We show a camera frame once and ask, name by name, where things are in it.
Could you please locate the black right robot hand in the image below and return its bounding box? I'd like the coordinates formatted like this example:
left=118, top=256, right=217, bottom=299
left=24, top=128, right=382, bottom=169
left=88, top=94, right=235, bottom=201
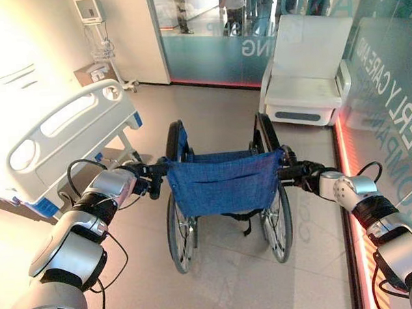
left=290, top=158, right=341, bottom=195

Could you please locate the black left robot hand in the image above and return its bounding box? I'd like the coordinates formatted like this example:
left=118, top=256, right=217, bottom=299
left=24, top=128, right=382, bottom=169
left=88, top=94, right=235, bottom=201
left=116, top=161, right=160, bottom=202

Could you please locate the blue fabric wheelchair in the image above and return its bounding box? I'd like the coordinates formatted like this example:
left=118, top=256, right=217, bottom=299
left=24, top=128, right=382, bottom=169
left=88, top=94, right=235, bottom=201
left=146, top=110, right=303, bottom=276

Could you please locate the white hospital bed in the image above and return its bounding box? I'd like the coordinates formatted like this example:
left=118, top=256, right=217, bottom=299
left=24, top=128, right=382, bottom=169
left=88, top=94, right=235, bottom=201
left=0, top=77, right=148, bottom=227

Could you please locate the white armchair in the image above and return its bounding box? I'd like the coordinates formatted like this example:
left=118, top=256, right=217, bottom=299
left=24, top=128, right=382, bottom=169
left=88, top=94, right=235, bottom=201
left=254, top=10, right=359, bottom=130

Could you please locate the brown cardboard box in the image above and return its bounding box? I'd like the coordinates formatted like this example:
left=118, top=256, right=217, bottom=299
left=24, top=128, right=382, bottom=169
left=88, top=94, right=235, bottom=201
left=72, top=62, right=110, bottom=88

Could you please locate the patient monitor on stand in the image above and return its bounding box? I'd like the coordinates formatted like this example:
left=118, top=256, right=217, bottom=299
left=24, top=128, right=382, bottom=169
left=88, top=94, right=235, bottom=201
left=73, top=0, right=140, bottom=96

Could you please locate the person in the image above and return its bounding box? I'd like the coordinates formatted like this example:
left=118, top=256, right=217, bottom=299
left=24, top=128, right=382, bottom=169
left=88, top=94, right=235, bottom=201
left=219, top=0, right=248, bottom=29
left=171, top=0, right=195, bottom=36

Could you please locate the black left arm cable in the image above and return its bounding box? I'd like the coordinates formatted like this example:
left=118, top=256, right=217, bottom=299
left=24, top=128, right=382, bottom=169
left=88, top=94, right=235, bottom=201
left=66, top=157, right=131, bottom=309

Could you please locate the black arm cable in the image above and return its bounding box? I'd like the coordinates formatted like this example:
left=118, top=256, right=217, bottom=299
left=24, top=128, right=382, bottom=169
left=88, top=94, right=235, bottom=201
left=355, top=160, right=410, bottom=299
left=66, top=157, right=131, bottom=309

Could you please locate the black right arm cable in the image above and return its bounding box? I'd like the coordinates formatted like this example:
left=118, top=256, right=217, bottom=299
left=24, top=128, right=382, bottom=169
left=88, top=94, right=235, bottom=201
left=355, top=160, right=410, bottom=299

